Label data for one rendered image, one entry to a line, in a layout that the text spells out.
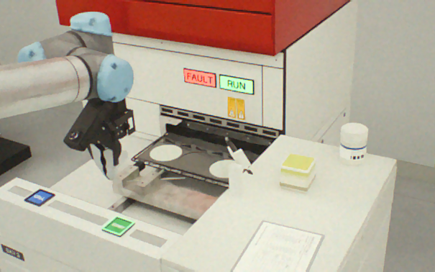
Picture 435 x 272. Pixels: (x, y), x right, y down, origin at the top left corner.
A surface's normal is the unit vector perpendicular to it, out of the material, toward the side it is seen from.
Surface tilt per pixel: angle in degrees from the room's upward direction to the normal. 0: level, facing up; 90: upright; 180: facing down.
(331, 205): 0
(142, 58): 90
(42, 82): 68
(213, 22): 90
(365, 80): 90
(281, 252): 0
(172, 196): 0
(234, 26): 90
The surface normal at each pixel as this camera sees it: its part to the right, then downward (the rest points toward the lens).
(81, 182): -0.04, -0.88
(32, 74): 0.62, -0.49
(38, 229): -0.50, 0.43
